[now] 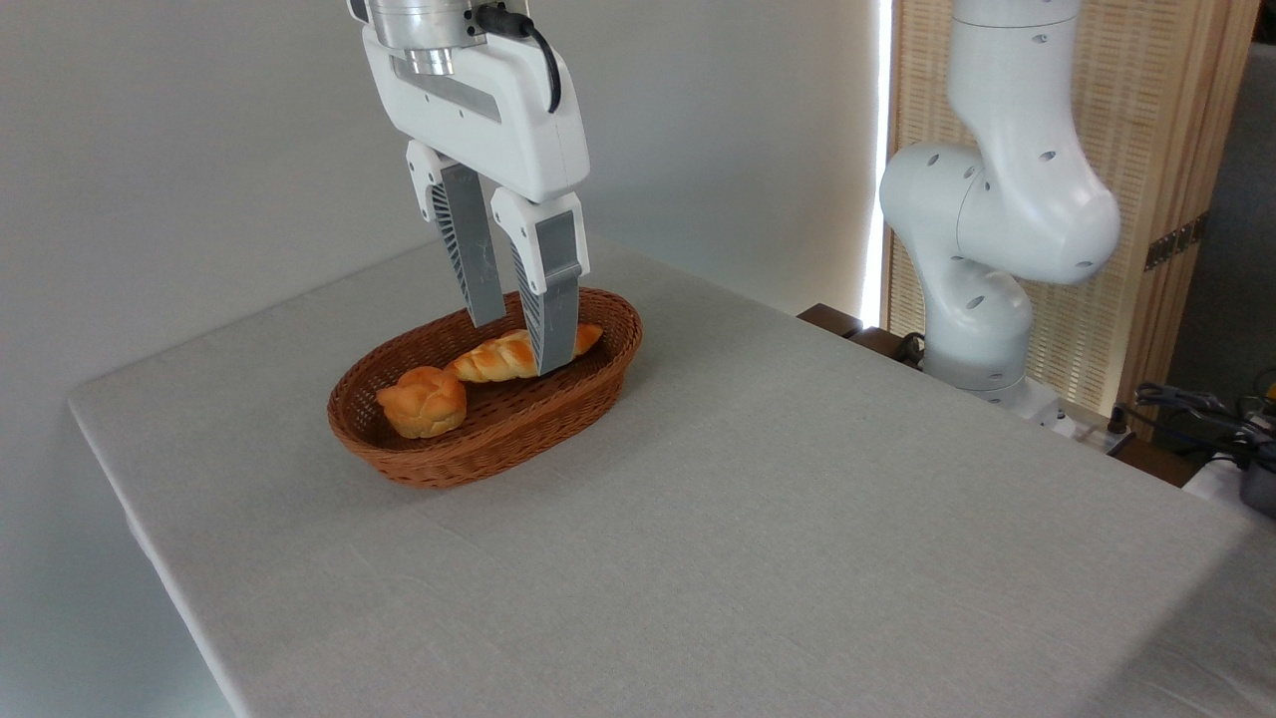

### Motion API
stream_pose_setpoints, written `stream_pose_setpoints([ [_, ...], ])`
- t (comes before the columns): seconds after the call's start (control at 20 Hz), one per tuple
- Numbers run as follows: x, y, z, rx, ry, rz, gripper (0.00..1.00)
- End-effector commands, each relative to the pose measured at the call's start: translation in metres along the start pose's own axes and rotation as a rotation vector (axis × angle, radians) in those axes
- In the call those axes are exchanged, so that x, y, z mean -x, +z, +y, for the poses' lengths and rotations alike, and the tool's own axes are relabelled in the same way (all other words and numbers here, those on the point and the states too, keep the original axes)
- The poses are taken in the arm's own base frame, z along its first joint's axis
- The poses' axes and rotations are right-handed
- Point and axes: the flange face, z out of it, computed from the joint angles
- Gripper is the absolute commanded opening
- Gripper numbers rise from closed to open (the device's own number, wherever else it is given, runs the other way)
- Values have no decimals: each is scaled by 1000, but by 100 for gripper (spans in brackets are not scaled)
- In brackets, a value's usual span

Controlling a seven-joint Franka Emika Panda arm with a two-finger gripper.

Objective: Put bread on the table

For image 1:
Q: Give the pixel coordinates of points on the dark metal screen hinge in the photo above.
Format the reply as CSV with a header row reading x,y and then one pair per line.
x,y
1176,241

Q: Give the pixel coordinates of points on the long twisted bread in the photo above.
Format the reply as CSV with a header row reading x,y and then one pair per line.
x,y
488,361

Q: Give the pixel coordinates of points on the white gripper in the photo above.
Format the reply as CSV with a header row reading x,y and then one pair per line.
x,y
478,130

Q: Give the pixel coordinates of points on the white power strip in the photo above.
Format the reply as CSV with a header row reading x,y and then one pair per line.
x,y
1092,437

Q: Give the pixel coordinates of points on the brown wicker oval basket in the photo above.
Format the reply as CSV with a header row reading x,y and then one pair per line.
x,y
478,449

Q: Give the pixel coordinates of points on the round knotted bread roll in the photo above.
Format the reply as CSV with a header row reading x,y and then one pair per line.
x,y
424,404

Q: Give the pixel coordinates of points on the grey tablecloth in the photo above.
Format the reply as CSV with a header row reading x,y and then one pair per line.
x,y
748,548

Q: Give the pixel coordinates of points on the wooden slatted folding screen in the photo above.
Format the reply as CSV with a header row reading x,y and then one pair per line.
x,y
1146,100

